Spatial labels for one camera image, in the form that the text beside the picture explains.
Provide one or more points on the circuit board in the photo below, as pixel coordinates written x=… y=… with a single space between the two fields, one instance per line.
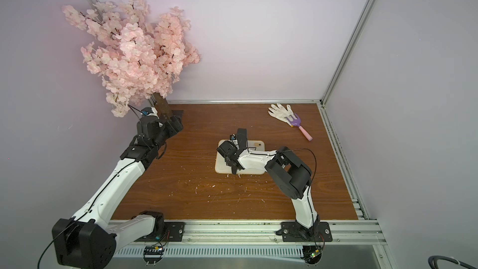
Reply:
x=312 y=254
x=153 y=254

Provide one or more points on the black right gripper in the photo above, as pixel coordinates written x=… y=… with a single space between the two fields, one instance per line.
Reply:
x=231 y=157

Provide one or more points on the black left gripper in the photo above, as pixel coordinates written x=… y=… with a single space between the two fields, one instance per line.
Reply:
x=177 y=126

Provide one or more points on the black cleaver knife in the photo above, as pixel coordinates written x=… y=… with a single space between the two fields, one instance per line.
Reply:
x=242 y=141

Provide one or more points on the purple pink toy rake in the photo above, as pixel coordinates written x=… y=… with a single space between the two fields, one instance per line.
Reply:
x=295 y=121

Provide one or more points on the pink cherry blossom tree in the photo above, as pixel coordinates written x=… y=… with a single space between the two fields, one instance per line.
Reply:
x=134 y=58

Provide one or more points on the white cutting board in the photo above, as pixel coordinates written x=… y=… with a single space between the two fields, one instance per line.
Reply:
x=255 y=146

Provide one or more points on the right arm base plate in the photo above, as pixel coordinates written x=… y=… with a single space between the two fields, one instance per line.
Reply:
x=295 y=232

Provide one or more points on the left circuit board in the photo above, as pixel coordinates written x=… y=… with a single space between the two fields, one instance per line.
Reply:
x=153 y=254

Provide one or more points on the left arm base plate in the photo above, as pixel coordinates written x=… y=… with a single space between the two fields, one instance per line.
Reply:
x=173 y=231

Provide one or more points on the right circuit board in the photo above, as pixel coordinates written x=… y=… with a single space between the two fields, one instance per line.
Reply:
x=312 y=254

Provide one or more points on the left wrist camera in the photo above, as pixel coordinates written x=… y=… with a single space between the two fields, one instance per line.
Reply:
x=149 y=112

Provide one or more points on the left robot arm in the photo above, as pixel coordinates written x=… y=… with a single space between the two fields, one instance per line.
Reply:
x=85 y=241

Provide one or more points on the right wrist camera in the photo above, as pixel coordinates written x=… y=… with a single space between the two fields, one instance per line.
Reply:
x=233 y=139

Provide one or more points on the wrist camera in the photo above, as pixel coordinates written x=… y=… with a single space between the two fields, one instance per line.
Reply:
x=233 y=139
x=149 y=112

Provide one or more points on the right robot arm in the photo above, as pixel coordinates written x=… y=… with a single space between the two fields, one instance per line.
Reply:
x=292 y=176

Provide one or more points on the white work glove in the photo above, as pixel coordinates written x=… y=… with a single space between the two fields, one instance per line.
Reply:
x=280 y=112

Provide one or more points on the aluminium front rail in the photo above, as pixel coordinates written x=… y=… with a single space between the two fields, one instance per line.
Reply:
x=262 y=232

